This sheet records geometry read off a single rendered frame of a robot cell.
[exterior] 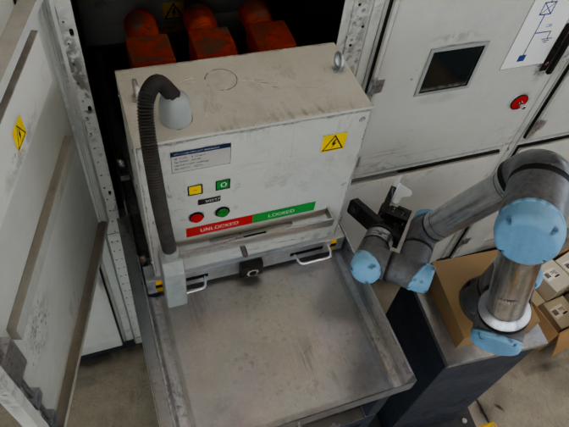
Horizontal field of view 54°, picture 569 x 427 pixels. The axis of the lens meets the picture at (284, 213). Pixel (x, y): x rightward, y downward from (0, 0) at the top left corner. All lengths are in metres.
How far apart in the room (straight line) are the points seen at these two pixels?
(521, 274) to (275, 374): 0.61
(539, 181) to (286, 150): 0.49
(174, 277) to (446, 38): 0.90
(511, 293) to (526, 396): 1.36
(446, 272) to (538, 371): 1.08
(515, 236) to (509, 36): 0.74
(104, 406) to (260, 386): 1.02
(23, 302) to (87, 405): 1.27
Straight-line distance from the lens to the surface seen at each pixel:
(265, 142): 1.13
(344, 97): 1.19
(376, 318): 1.49
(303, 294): 1.51
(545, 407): 2.61
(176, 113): 1.06
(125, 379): 2.33
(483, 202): 1.26
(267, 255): 1.47
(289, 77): 1.21
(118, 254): 1.80
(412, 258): 1.37
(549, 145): 2.26
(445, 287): 1.65
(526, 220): 1.04
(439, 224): 1.36
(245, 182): 1.21
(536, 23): 1.70
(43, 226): 1.17
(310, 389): 1.40
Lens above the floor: 2.16
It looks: 53 degrees down
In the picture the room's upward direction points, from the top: 10 degrees clockwise
